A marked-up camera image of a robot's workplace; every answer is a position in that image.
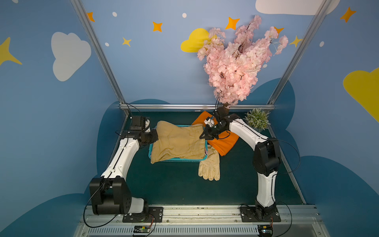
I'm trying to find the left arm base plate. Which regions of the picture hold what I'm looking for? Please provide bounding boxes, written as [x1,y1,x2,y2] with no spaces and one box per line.
[122,206,164,223]

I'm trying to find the pink cherry blossom tree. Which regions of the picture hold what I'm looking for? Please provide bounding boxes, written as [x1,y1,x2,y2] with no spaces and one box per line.
[197,15,289,109]

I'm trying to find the cream folded shorts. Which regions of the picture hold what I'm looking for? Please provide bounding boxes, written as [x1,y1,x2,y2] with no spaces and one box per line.
[198,145,221,181]

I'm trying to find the teal plastic basket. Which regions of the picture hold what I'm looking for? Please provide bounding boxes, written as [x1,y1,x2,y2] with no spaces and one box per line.
[147,124,208,163]

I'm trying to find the left controller board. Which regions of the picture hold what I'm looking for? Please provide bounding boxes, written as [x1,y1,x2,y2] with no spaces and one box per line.
[133,226,153,235]

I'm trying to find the orange pants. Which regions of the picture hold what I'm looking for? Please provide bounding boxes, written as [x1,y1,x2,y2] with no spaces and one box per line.
[191,111,239,156]

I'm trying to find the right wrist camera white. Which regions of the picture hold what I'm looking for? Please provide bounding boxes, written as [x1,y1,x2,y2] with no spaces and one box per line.
[204,117,215,127]

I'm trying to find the small potted green plant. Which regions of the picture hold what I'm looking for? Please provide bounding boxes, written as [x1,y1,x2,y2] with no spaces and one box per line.
[245,108,270,130]

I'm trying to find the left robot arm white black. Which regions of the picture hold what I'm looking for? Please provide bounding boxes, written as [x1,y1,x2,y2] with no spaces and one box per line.
[89,116,158,217]

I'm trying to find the right controller board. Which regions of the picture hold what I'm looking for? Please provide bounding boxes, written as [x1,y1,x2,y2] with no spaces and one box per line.
[258,225,273,237]

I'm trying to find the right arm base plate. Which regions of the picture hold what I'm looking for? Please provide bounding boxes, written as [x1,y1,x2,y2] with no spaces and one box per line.
[239,205,281,223]

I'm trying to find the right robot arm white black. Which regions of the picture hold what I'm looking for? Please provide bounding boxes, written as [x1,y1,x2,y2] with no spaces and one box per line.
[200,107,281,222]

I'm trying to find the controller board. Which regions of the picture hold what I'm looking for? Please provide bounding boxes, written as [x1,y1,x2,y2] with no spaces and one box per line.
[133,226,153,235]
[258,225,273,237]

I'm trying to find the khaki pants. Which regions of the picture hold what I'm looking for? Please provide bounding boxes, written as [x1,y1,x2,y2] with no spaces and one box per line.
[150,120,207,165]

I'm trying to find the aluminium front rail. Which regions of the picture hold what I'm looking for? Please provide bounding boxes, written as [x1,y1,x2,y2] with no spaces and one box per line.
[74,204,330,237]

